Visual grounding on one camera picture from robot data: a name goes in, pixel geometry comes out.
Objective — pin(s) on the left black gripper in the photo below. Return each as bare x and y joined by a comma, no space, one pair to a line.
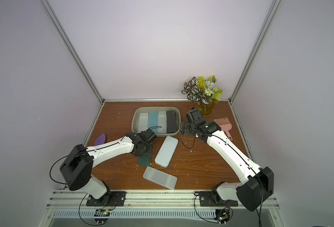
150,152

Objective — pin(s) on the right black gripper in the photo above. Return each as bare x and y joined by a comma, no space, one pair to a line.
187,129

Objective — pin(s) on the translucent pencil case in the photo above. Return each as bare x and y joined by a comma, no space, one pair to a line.
162,122
143,122
161,178

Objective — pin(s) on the dark green pencil case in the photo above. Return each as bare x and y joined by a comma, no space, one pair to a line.
144,161

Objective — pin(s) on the white light-blue pencil case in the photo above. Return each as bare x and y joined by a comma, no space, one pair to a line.
166,152

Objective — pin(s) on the teal silicone pencil case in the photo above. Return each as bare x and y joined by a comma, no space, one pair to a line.
153,121

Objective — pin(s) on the black pencil case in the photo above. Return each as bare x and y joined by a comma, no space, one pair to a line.
171,121

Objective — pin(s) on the translucent pencil case front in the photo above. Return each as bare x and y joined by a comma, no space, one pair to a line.
161,178

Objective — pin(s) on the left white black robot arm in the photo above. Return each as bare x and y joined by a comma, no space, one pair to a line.
77,168

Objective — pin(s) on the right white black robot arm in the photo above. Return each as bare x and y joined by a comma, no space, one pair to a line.
256,183

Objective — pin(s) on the grey-green plastic storage box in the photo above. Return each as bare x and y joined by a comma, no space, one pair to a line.
135,119

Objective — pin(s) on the pink comb brush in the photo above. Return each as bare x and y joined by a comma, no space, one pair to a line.
225,125

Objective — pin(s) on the artificial plant in vase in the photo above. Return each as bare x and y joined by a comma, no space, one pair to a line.
203,92

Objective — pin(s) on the purple pink spatula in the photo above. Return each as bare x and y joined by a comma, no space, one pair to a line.
100,140

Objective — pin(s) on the left circuit board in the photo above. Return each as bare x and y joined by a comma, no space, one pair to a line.
101,216

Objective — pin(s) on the circuit board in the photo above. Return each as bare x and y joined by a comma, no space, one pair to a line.
101,216
223,216

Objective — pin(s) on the right circuit board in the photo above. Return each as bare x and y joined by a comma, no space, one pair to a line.
223,216

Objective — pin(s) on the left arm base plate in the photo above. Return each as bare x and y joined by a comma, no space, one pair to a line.
112,198

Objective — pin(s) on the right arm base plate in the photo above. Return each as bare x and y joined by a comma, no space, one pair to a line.
211,198

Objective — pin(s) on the aluminium front rail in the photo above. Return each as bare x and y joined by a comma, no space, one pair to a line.
137,199

